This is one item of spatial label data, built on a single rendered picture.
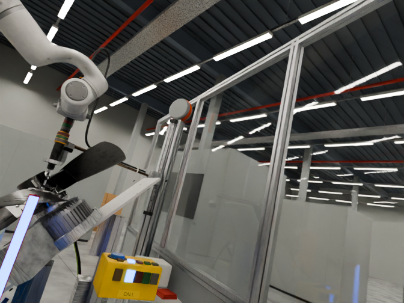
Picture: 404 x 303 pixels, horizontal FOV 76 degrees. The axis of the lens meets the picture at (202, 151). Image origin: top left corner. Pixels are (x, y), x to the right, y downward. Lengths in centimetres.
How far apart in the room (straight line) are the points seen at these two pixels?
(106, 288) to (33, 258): 36
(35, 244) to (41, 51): 63
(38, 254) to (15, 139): 559
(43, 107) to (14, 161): 723
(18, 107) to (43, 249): 1246
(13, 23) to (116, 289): 75
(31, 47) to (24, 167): 577
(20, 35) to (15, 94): 1267
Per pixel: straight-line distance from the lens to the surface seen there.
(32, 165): 660
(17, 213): 120
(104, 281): 79
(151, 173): 153
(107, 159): 117
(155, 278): 82
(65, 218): 114
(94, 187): 691
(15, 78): 1370
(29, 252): 108
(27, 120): 1340
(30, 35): 89
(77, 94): 87
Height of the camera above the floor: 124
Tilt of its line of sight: 14 degrees up
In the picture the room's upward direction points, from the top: 14 degrees clockwise
